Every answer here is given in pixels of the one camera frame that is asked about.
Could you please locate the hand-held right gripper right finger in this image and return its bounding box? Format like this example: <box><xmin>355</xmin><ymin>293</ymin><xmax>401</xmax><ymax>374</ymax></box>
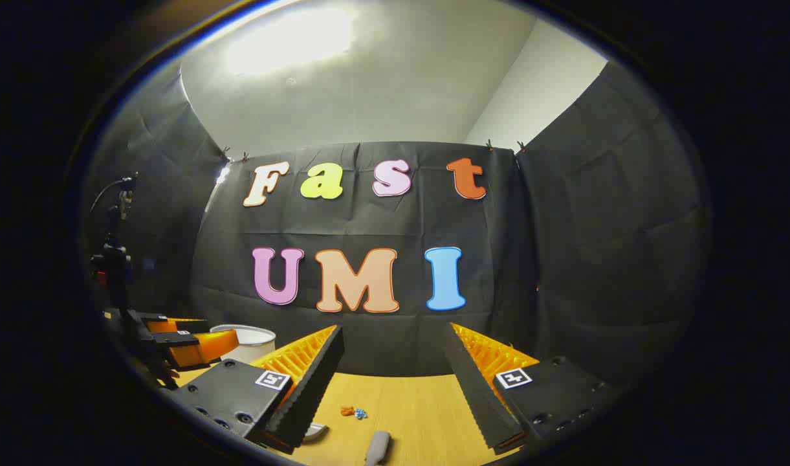
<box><xmin>441</xmin><ymin>322</ymin><xmax>628</xmax><ymax>455</ymax></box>

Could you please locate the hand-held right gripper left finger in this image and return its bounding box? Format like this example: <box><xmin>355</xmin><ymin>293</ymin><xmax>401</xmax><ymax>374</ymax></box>
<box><xmin>175</xmin><ymin>324</ymin><xmax>345</xmax><ymax>455</ymax></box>

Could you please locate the small grey broom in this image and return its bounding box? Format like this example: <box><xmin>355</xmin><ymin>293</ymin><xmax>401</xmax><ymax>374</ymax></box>
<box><xmin>366</xmin><ymin>430</ymin><xmax>392</xmax><ymax>465</ymax></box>

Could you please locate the wooden desktop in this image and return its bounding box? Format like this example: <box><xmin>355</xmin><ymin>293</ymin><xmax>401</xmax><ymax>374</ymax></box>
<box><xmin>168</xmin><ymin>362</ymin><xmax>525</xmax><ymax>466</ymax></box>

